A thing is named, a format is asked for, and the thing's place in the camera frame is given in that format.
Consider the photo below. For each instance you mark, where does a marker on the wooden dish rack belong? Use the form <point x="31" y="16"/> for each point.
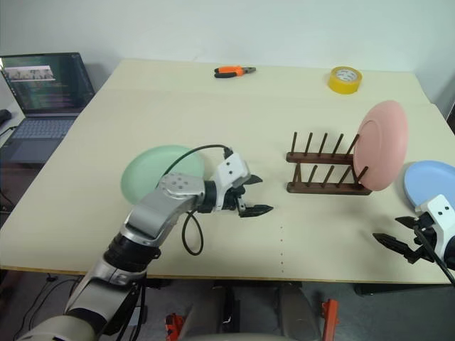
<point x="320" y="188"/>

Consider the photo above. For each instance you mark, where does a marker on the green plastic plate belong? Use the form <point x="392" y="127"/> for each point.
<point x="142" y="170"/>

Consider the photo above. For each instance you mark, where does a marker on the pink plastic plate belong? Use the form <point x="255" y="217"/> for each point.
<point x="382" y="149"/>

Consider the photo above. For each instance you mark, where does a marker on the orange-red metal clamp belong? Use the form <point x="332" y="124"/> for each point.
<point x="331" y="318"/>

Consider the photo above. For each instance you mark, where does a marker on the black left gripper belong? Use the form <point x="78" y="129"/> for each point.
<point x="234" y="200"/>

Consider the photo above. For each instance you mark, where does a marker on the yellow tape roll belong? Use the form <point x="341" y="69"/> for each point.
<point x="334" y="87"/>

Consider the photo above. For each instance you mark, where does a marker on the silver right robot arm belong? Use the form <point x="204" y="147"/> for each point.
<point x="451" y="252"/>

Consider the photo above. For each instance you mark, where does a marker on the orange and black pliers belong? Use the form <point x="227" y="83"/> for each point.
<point x="231" y="71"/>

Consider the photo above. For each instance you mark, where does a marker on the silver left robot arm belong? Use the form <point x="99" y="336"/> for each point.
<point x="167" y="202"/>

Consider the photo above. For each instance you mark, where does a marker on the black table foot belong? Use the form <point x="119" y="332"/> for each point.
<point x="398" y="289"/>

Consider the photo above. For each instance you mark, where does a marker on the small red floor object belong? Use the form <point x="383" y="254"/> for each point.
<point x="175" y="323"/>

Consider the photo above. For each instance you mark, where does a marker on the open grey laptop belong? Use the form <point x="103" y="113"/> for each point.
<point x="46" y="89"/>

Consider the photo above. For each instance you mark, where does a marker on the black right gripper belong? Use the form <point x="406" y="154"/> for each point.
<point x="424" y="241"/>

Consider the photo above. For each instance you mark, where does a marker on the blue plastic plate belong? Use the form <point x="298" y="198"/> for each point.
<point x="426" y="181"/>

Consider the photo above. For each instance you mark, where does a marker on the grey rounded shape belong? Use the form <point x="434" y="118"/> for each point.
<point x="209" y="309"/>
<point x="300" y="312"/>

